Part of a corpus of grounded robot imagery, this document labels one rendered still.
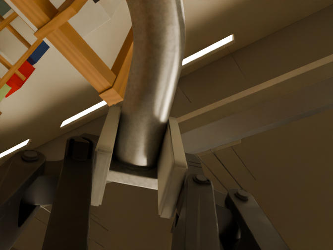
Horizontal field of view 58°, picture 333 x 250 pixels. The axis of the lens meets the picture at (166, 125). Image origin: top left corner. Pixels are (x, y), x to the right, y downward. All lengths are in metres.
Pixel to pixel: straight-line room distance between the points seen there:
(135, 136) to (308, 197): 3.71
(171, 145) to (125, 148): 0.04
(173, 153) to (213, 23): 6.49
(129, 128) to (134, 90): 0.02
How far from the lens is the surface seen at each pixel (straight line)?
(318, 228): 3.66
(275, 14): 6.65
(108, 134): 0.15
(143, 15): 0.17
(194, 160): 0.17
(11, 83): 5.67
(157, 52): 0.17
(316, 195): 3.85
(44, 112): 9.42
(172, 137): 0.17
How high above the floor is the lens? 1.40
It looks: 31 degrees up
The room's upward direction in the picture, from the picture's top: 139 degrees clockwise
